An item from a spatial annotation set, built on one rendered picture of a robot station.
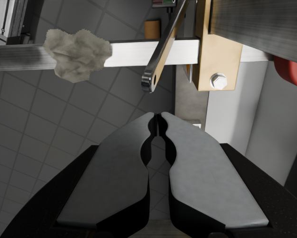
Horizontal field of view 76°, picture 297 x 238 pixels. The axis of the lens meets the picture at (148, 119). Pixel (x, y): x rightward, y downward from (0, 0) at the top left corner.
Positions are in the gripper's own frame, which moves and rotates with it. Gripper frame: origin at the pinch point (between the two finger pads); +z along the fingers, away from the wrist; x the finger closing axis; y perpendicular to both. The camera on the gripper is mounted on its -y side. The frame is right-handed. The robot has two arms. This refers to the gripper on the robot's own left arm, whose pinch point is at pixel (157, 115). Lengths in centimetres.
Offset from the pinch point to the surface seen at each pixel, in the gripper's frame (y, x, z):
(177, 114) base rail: 15.7, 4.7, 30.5
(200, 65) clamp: 0.1, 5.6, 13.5
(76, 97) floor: 39, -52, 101
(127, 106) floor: 46, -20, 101
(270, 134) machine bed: 21.8, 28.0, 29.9
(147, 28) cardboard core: 0, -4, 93
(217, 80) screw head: 1.7, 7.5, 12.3
